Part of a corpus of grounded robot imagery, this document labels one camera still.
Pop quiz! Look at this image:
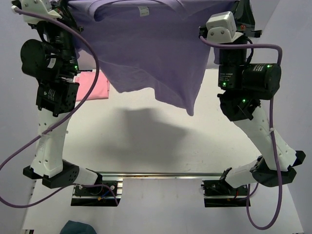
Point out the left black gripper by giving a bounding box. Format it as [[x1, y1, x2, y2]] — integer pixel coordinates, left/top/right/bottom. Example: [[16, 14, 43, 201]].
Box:
[[26, 0, 82, 76]]

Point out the purple t shirt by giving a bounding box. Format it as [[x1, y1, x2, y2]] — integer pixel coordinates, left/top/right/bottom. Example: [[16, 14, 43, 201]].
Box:
[[67, 0, 234, 116]]

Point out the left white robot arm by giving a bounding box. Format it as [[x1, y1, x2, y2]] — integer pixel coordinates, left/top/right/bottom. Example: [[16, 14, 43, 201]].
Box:
[[19, 0, 103, 195]]

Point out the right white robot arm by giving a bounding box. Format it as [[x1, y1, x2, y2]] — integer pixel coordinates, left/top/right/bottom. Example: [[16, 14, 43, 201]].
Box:
[[199, 0, 306, 195]]

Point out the folded pink t shirt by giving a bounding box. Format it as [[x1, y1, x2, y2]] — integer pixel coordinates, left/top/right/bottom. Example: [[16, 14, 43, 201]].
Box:
[[74, 71, 110, 102]]

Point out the dark teal cloth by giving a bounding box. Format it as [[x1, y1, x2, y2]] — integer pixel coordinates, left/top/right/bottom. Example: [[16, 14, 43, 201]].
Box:
[[60, 220, 97, 234]]

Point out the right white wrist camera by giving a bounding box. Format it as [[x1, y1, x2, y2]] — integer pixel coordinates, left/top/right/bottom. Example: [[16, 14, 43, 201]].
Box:
[[206, 11, 243, 44]]

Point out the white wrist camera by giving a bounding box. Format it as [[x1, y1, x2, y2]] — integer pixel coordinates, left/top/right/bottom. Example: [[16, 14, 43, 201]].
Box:
[[206, 11, 243, 44], [11, 0, 62, 24]]

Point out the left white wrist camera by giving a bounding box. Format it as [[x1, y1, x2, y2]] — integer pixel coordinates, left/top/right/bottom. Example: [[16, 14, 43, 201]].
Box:
[[11, 0, 62, 24]]

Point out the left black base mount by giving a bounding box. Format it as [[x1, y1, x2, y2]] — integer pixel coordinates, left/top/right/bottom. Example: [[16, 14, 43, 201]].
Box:
[[71, 175, 123, 207]]

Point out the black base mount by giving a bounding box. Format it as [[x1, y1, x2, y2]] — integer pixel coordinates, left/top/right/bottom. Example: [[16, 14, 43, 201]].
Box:
[[201, 168, 248, 208], [71, 175, 123, 207]]

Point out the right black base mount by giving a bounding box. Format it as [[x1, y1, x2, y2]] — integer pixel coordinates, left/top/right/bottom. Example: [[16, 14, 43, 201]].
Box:
[[201, 168, 248, 208]]

